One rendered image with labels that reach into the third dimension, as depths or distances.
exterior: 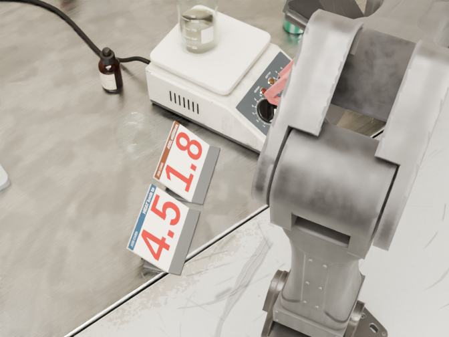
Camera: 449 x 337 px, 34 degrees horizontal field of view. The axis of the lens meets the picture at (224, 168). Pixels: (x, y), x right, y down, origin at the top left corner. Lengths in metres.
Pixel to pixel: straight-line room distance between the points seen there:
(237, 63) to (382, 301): 0.34
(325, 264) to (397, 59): 0.16
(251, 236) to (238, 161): 0.11
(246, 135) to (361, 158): 0.50
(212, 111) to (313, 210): 0.50
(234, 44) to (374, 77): 0.50
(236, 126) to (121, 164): 0.16
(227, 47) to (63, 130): 0.24
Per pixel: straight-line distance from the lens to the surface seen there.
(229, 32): 0.97
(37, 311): 0.86
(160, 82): 0.95
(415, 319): 0.85
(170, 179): 0.89
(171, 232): 0.87
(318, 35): 0.44
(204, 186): 0.91
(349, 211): 0.44
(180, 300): 0.84
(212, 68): 0.92
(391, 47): 0.46
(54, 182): 0.94
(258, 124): 0.91
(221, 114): 0.92
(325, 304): 0.61
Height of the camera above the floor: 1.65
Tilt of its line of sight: 54 degrees down
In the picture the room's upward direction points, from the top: straight up
